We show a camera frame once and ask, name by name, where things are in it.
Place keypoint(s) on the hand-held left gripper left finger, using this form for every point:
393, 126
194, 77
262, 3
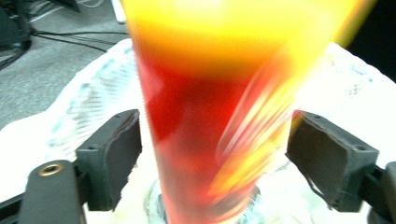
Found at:
109, 155

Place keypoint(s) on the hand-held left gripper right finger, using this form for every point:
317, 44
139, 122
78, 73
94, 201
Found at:
327, 161

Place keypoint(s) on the red chip can yellow lid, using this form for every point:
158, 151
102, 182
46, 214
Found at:
218, 93

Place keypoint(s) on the white desk frame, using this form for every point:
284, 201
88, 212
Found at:
118, 11

